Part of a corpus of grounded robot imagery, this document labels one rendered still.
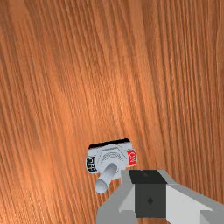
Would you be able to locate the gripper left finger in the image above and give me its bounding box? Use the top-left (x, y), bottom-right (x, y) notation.
top-left (95, 169), bottom-right (151, 224)

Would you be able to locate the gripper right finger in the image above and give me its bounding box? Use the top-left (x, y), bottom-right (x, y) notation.
top-left (144, 169), bottom-right (224, 224)

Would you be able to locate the toggle switch on black base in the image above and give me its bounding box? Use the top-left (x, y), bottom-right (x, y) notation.
top-left (86, 137), bottom-right (139, 194)

